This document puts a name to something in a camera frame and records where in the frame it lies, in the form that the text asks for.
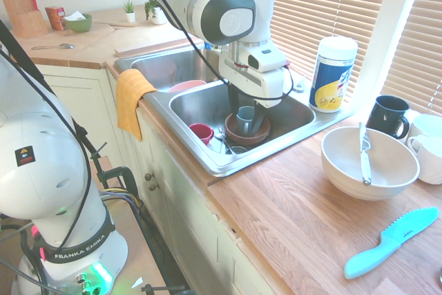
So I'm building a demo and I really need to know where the black mounting clamp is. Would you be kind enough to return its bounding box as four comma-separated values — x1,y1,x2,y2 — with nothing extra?
84,125,143,213

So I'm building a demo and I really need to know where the green bowl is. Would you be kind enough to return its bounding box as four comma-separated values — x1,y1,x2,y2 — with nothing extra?
64,13,93,33

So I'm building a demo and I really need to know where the white cup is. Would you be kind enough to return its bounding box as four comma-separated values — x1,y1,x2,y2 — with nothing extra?
408,113,442,137
406,134,442,185

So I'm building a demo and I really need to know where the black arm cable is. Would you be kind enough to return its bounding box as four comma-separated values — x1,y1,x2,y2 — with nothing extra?
136,0,295,100

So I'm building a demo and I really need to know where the metal spoon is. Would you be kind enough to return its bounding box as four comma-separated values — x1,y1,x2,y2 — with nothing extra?
30,43,75,51

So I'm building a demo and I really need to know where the yellow dish cloth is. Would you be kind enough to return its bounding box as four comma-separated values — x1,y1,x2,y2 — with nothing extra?
115,68,158,142

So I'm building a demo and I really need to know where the cream kitchen cabinet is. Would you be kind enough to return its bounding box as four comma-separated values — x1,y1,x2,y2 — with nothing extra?
33,63,287,295

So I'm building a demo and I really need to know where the small plant in white pot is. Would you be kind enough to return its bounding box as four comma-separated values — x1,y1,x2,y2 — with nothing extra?
122,0,137,23

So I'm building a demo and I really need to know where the stainless steel double sink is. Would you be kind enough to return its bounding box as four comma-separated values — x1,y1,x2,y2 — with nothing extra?
113,44,347,177

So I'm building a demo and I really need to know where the small white sink cap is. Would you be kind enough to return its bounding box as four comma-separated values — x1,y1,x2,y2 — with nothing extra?
292,76,309,94

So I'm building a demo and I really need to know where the white-handled table knife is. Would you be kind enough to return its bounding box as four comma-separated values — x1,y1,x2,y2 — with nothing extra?
358,122,374,187

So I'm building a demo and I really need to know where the teal serrated knife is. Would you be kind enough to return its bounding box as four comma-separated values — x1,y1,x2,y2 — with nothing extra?
343,206,440,280

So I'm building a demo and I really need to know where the brown wooden bowl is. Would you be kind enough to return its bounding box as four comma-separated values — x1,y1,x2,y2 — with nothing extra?
224,113,271,144

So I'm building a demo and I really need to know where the wooden knife block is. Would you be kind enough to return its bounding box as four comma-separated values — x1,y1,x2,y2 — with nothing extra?
0,0,48,39

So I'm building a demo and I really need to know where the orange carton box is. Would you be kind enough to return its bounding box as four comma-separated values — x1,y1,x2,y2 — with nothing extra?
44,6,67,31

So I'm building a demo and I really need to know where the cleaning wipes canister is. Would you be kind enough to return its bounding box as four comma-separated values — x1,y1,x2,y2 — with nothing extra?
308,36,359,114

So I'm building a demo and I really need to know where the large white bowl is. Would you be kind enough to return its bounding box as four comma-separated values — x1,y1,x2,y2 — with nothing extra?
320,126,421,202

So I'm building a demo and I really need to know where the grey-blue mug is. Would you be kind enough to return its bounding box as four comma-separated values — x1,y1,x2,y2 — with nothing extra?
236,105,257,135

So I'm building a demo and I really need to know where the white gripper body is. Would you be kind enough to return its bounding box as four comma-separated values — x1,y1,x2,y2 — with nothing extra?
218,58,285,109

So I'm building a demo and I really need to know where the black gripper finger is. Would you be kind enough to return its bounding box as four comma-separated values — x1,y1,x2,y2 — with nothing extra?
227,84,244,120
251,99,268,135

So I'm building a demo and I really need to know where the red cup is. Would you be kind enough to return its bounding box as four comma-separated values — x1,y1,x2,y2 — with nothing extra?
188,122,215,147

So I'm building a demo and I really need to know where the pink bowl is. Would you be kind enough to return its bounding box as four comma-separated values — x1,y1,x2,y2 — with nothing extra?
167,79,208,94

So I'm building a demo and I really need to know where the wide wooden window blind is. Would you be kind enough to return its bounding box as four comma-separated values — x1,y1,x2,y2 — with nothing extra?
186,0,395,103

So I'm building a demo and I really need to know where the trailing plant in white pot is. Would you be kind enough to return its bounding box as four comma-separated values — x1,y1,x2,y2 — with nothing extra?
144,0,169,26

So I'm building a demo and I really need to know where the black mug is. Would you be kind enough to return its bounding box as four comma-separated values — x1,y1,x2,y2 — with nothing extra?
365,95,411,140

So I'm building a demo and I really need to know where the narrow wooden window blind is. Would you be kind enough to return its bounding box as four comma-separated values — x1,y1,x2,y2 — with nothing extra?
378,0,442,117

